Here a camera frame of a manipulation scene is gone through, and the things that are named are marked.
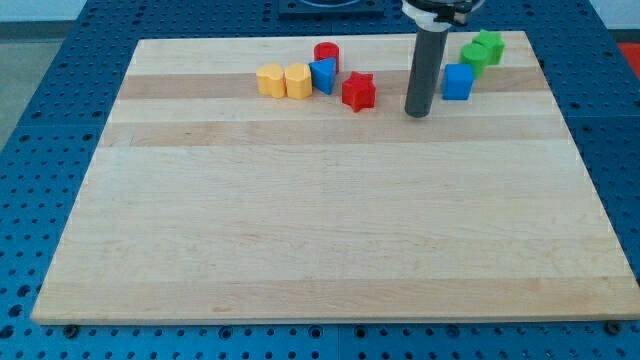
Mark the blue triangle block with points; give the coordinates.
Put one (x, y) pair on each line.
(323, 74)

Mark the green star block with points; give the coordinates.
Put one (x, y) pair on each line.
(493, 42)

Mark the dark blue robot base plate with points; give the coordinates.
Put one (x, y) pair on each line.
(291, 9)

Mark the yellow heart block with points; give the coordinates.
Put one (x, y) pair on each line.
(271, 81)

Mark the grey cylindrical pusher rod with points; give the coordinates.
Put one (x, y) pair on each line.
(427, 58)

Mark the green cylinder block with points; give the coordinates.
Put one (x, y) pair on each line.
(477, 56)

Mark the blue cube block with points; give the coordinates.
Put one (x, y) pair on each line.
(457, 82)

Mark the yellow hexagon block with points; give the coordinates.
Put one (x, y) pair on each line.
(298, 81)

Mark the wooden board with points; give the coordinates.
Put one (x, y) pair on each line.
(206, 202)

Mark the red cylinder block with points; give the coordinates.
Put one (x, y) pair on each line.
(325, 50)

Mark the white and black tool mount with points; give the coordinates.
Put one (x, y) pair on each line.
(440, 15)

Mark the red star block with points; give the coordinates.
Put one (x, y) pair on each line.
(359, 91)

